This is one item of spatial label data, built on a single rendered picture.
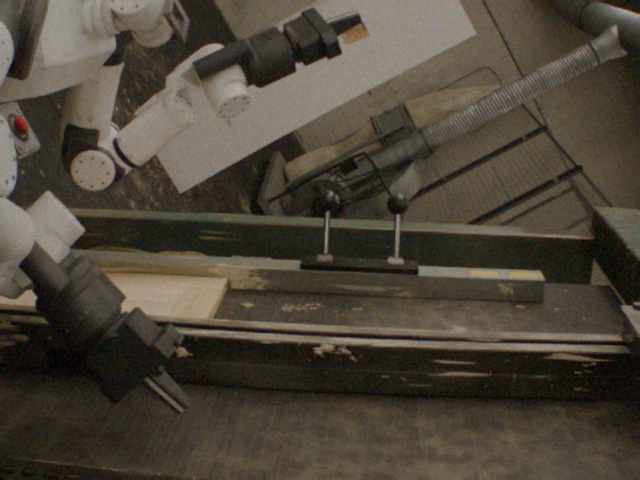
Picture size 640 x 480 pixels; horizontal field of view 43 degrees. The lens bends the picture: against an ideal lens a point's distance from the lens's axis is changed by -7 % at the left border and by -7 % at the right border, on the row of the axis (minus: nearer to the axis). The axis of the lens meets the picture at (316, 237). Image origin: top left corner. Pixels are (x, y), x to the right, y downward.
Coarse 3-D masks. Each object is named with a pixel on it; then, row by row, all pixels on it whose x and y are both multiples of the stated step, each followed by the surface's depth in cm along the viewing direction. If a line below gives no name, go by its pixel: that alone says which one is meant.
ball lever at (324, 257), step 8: (328, 192) 149; (320, 200) 149; (328, 200) 148; (336, 200) 149; (320, 208) 149; (328, 208) 149; (336, 208) 150; (328, 216) 149; (328, 224) 149; (328, 232) 148; (320, 256) 147; (328, 256) 147
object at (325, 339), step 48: (0, 336) 113; (48, 336) 112; (192, 336) 110; (240, 336) 110; (288, 336) 111; (336, 336) 113; (384, 336) 112; (432, 336) 112; (480, 336) 111; (528, 336) 111; (576, 336) 111; (624, 336) 110; (240, 384) 112; (288, 384) 111; (336, 384) 111; (384, 384) 110; (432, 384) 109; (480, 384) 109; (528, 384) 108; (576, 384) 108; (624, 384) 107
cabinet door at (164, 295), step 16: (112, 272) 148; (128, 288) 142; (144, 288) 142; (160, 288) 142; (176, 288) 142; (192, 288) 142; (208, 288) 142; (224, 288) 144; (32, 304) 133; (128, 304) 135; (144, 304) 135; (160, 304) 135; (176, 304) 135; (192, 304) 135; (208, 304) 135
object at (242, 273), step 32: (96, 256) 150; (128, 256) 150; (160, 256) 151; (192, 256) 151; (256, 288) 147; (288, 288) 147; (320, 288) 147; (352, 288) 146; (384, 288) 146; (416, 288) 145; (448, 288) 145; (480, 288) 144; (512, 288) 144
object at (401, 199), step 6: (390, 198) 148; (396, 198) 148; (402, 198) 148; (390, 204) 148; (396, 204) 147; (402, 204) 147; (408, 204) 149; (390, 210) 148; (396, 210) 148; (402, 210) 148; (396, 216) 148; (396, 222) 148; (396, 228) 148; (396, 234) 147; (396, 240) 147; (396, 246) 147; (396, 252) 147; (390, 258) 146; (396, 258) 146; (402, 258) 146; (390, 264) 146; (396, 264) 146; (402, 264) 146
